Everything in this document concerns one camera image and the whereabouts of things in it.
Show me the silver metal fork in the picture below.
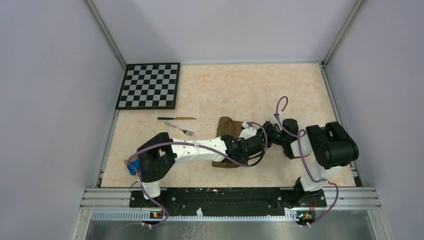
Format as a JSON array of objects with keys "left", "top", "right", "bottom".
[{"left": 164, "top": 121, "right": 194, "bottom": 136}]

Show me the brown cloth napkin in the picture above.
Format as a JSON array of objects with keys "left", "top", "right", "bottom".
[{"left": 211, "top": 116, "right": 243, "bottom": 168}]

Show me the knife with wooden handle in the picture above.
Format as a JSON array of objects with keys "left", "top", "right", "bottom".
[{"left": 157, "top": 116, "right": 197, "bottom": 121}]

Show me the aluminium frame rail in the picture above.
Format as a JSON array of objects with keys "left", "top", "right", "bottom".
[{"left": 80, "top": 187, "right": 381, "bottom": 222}]

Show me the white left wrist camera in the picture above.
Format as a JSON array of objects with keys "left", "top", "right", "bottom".
[{"left": 239, "top": 121, "right": 257, "bottom": 140}]

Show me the black white checkerboard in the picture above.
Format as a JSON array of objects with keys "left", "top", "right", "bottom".
[{"left": 115, "top": 62, "right": 181, "bottom": 110}]

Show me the blue toy car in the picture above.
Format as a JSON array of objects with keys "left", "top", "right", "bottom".
[{"left": 126, "top": 160, "right": 140, "bottom": 176}]

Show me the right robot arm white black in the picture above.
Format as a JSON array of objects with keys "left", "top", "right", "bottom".
[{"left": 257, "top": 118, "right": 359, "bottom": 209}]

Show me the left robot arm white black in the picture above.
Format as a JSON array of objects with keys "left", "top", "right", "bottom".
[{"left": 136, "top": 132, "right": 267, "bottom": 207}]

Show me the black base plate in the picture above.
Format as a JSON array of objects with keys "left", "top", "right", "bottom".
[{"left": 129, "top": 187, "right": 327, "bottom": 217}]

